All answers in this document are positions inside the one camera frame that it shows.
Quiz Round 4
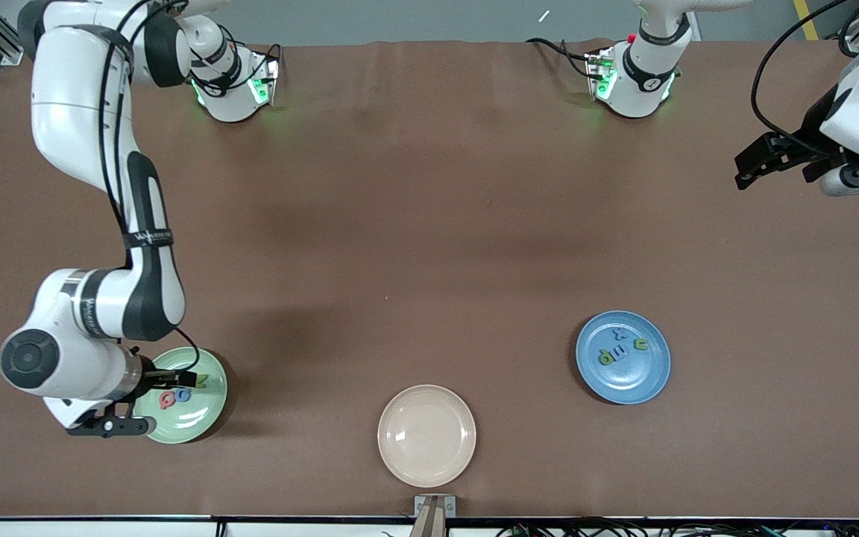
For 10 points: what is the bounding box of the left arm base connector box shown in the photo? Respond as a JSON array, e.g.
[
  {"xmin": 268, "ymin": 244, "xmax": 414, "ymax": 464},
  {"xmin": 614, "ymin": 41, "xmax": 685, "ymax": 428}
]
[{"xmin": 585, "ymin": 48, "xmax": 617, "ymax": 101}]

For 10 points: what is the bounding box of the brown table cover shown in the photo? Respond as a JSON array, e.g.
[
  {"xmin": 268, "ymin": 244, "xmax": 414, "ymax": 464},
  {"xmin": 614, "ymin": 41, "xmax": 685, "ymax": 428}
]
[{"xmin": 0, "ymin": 37, "xmax": 859, "ymax": 519}]

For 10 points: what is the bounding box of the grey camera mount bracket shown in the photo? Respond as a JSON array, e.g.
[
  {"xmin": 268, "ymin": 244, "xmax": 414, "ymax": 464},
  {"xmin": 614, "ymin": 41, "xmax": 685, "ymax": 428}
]
[{"xmin": 414, "ymin": 494, "xmax": 457, "ymax": 537}]

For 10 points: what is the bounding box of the black left base cable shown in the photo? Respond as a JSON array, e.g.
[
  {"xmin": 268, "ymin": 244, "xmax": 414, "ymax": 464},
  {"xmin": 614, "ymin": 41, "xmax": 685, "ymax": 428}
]
[{"xmin": 525, "ymin": 36, "xmax": 594, "ymax": 79}]

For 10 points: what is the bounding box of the green plate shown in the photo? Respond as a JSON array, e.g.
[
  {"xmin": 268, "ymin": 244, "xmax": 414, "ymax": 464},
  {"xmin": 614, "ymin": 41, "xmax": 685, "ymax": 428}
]
[{"xmin": 135, "ymin": 347, "xmax": 228, "ymax": 445}]

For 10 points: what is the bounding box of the blue plate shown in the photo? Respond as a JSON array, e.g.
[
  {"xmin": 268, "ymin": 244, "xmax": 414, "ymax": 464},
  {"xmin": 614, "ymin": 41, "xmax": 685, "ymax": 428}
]
[{"xmin": 576, "ymin": 310, "xmax": 672, "ymax": 406}]

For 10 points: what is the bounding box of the beige plate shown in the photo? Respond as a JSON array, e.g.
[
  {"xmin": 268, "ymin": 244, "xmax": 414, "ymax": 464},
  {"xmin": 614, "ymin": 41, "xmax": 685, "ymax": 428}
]
[{"xmin": 377, "ymin": 384, "xmax": 477, "ymax": 489}]

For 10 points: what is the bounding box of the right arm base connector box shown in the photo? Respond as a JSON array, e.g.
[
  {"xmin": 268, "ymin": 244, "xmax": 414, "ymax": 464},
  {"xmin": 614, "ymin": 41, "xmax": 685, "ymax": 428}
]
[{"xmin": 249, "ymin": 52, "xmax": 281, "ymax": 107}]

